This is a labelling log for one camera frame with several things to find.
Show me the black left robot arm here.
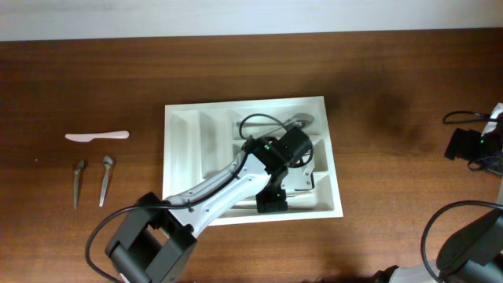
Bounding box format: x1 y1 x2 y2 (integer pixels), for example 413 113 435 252
105 127 312 283

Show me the white cutlery tray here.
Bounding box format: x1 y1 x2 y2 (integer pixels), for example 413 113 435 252
162 97 343 226

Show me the pink plastic knife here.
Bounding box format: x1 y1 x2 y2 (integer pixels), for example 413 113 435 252
64 130 130 142

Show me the metal chopstick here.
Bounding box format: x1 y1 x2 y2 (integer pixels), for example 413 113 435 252
286 191 314 198
232 200 315 210

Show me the small metal spoon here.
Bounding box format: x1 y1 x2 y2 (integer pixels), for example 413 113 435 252
99 156 115 207
73 160 86 210

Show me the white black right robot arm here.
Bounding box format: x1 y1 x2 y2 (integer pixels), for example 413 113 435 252
370 111 502 283

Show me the black left camera cable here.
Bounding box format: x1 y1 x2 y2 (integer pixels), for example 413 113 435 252
84 112 314 283

